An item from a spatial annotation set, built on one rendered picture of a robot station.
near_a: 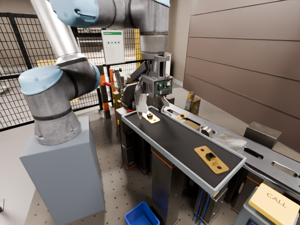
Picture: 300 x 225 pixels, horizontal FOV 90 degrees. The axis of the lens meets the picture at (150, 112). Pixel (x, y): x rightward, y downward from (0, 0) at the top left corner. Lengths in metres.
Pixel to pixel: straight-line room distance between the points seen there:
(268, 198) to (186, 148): 0.18
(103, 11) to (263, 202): 0.48
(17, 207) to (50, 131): 1.52
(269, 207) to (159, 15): 0.44
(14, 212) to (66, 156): 1.47
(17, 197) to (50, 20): 1.79
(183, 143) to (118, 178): 0.59
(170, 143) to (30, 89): 0.42
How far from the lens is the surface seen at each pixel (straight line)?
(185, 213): 0.84
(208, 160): 0.39
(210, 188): 0.34
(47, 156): 0.59
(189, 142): 0.44
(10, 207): 2.09
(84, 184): 0.69
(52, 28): 0.65
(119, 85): 1.08
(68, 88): 0.56
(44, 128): 0.59
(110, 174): 0.97
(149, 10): 0.42
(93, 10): 0.36
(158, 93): 0.43
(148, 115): 0.52
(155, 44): 0.41
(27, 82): 0.54
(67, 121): 0.58
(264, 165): 0.71
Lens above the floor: 1.43
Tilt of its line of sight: 28 degrees down
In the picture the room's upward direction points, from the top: straight up
